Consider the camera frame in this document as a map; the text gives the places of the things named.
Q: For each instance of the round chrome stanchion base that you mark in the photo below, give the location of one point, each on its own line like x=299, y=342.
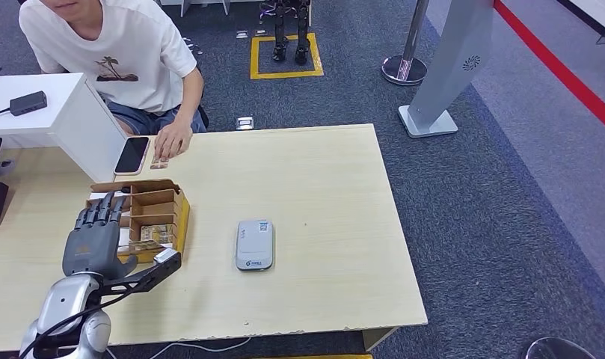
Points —
x=559, y=349

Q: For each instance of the silver floor socket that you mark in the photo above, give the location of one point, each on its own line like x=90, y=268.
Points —
x=244, y=123

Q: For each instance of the person's left forearm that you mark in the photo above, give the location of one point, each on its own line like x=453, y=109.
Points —
x=193, y=105

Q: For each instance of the person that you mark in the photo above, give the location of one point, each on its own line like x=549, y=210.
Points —
x=123, y=44

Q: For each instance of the small grey round object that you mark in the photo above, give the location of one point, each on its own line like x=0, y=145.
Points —
x=4, y=167

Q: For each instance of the white desk frame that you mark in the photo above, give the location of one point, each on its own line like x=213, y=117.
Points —
x=376, y=339

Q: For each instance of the grey kiosk stand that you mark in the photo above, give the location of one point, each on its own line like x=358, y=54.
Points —
x=451, y=59

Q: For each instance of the white background table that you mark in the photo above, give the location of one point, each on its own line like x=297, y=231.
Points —
x=185, y=7

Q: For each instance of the black adapter box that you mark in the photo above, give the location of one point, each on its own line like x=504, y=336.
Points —
x=28, y=103

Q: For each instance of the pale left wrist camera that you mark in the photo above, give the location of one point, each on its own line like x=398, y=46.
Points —
x=166, y=255

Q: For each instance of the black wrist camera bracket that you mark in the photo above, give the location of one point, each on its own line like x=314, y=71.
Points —
x=148, y=280

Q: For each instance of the gold patterned card stack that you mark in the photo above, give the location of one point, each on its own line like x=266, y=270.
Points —
x=156, y=235

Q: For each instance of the black smartphone pink case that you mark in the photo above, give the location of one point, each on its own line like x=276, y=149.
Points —
x=132, y=154

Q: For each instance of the red floor tape line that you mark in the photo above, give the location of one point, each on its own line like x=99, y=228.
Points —
x=559, y=67

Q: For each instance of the white display platform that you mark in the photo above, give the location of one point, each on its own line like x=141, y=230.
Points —
x=604, y=15

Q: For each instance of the cardboard card organizer box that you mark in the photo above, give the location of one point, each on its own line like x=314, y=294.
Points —
x=153, y=203

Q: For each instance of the small silver floor plate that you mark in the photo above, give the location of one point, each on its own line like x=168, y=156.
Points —
x=260, y=31
x=241, y=33

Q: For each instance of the black office chair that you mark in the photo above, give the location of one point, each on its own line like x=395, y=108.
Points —
x=204, y=119

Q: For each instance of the person's left hand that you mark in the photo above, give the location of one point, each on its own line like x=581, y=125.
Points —
x=173, y=140

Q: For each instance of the chrome stanchion post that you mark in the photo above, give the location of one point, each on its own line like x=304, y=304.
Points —
x=405, y=68

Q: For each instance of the grey card reader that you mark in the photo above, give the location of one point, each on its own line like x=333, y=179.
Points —
x=255, y=245

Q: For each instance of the white card stack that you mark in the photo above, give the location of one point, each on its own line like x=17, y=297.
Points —
x=125, y=237
x=95, y=195

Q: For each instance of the black humanoid robot legs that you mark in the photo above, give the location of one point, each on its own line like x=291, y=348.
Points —
x=302, y=44

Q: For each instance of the white desk riser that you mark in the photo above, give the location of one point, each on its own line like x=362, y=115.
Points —
x=44, y=124

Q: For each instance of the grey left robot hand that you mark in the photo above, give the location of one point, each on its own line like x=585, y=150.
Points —
x=91, y=248

